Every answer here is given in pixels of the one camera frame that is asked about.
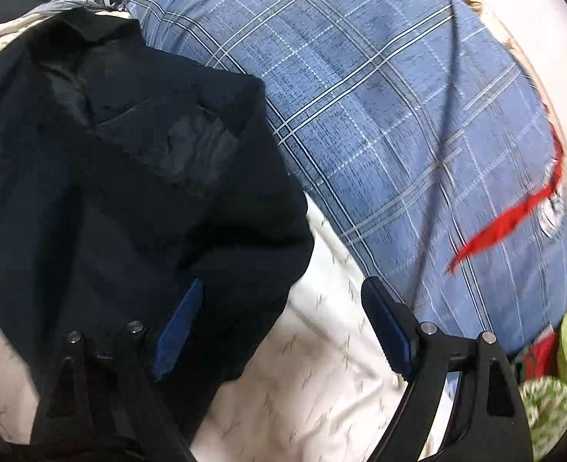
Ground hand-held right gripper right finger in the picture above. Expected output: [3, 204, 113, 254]
[360, 276, 534, 462]

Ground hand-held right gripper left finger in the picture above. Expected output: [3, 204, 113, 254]
[28, 276, 204, 462]

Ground dark navy shirt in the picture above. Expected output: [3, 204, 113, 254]
[0, 7, 315, 462]

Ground white leaf-print bed sheet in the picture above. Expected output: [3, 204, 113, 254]
[0, 10, 457, 462]

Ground red ribbon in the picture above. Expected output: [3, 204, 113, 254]
[449, 127, 565, 273]

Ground red cloth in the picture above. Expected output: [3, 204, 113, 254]
[524, 330, 560, 378]

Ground green white printed cloth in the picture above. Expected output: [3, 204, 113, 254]
[517, 313, 567, 448]

